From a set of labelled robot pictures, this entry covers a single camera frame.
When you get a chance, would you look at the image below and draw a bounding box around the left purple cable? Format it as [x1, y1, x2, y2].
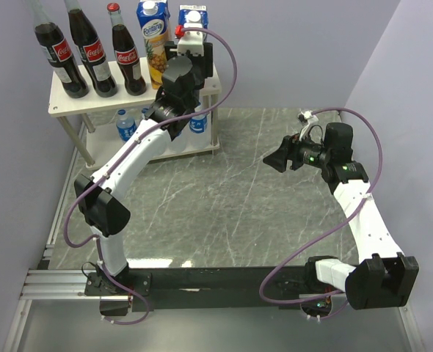
[62, 27, 239, 326]

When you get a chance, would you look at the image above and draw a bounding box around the cola bottle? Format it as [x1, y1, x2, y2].
[106, 2, 146, 96]
[64, 0, 117, 98]
[25, 1, 89, 98]

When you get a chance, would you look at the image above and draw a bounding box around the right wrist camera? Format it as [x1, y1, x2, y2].
[298, 110, 319, 141]

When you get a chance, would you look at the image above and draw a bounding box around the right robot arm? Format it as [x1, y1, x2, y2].
[263, 122, 419, 309]

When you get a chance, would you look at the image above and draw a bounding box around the purple cable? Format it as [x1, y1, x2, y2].
[62, 27, 239, 326]
[258, 106, 383, 320]

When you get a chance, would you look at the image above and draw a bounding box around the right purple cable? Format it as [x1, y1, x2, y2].
[258, 106, 383, 320]

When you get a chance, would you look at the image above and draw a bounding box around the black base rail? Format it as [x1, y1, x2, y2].
[84, 265, 349, 316]

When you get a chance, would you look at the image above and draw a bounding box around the grape juice carton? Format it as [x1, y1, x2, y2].
[175, 5, 208, 40]

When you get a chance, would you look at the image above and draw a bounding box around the white two-tier shelf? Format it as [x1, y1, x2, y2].
[47, 49, 222, 175]

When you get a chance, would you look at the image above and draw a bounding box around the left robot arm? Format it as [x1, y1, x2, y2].
[72, 41, 214, 295]

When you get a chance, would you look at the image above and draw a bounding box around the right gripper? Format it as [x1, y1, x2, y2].
[263, 128, 331, 173]

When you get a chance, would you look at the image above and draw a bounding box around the orange juice carton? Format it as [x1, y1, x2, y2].
[137, 1, 170, 89]

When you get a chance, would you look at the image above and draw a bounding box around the water bottle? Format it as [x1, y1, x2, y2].
[116, 109, 137, 142]
[169, 131, 186, 153]
[189, 114, 210, 150]
[141, 108, 149, 120]

